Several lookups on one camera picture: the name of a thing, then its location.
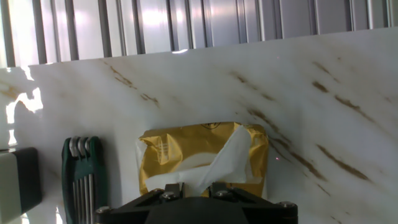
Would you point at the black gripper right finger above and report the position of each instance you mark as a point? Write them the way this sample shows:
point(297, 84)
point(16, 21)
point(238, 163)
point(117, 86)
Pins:
point(258, 203)

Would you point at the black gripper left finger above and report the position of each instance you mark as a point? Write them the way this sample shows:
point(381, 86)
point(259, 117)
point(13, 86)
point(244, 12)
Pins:
point(136, 202)

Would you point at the white paper napkin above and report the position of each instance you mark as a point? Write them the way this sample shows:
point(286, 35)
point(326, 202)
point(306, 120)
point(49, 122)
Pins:
point(230, 155)

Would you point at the gold tissue pack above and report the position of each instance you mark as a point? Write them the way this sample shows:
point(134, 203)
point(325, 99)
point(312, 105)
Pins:
point(174, 140)

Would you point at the green folding hex key set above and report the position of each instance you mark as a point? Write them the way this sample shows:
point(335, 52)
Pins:
point(93, 161)

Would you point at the grey box with red button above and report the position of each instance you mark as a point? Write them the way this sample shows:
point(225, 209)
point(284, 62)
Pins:
point(12, 186)

